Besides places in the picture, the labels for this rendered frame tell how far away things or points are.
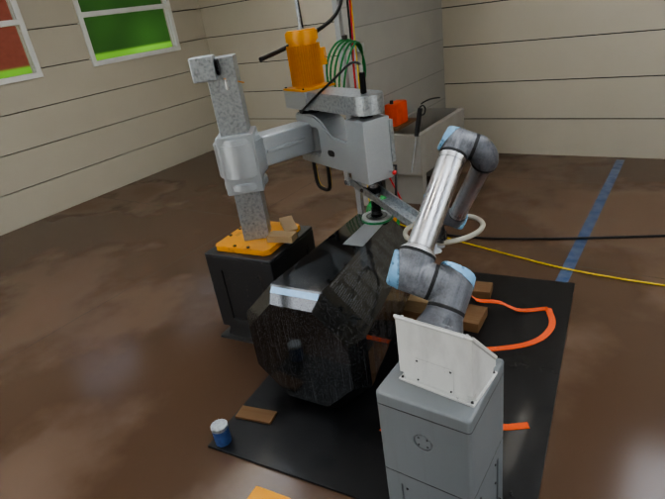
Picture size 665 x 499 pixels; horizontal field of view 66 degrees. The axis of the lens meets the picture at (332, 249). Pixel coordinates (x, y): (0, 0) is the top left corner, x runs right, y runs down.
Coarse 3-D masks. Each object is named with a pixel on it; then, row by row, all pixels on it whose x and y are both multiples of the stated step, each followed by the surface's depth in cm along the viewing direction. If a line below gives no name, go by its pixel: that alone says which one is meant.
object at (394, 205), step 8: (352, 184) 363; (368, 192) 350; (384, 192) 354; (376, 200) 346; (384, 200) 350; (392, 200) 350; (400, 200) 342; (384, 208) 342; (392, 208) 334; (400, 208) 342; (408, 208) 338; (400, 216) 330; (408, 216) 335; (416, 216) 334; (408, 224) 326
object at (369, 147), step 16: (352, 128) 331; (368, 128) 324; (384, 128) 331; (352, 144) 337; (368, 144) 328; (384, 144) 335; (352, 160) 344; (368, 160) 332; (384, 160) 339; (352, 176) 351; (368, 176) 336; (384, 176) 343
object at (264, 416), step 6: (240, 408) 327; (246, 408) 326; (252, 408) 326; (258, 408) 325; (240, 414) 322; (246, 414) 322; (252, 414) 321; (258, 414) 320; (264, 414) 319; (270, 414) 319; (276, 414) 320; (252, 420) 317; (258, 420) 315; (264, 420) 315; (270, 420) 314
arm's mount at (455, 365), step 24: (408, 336) 196; (432, 336) 188; (456, 336) 181; (408, 360) 202; (432, 360) 194; (456, 360) 186; (480, 360) 188; (432, 384) 199; (456, 384) 191; (480, 384) 193
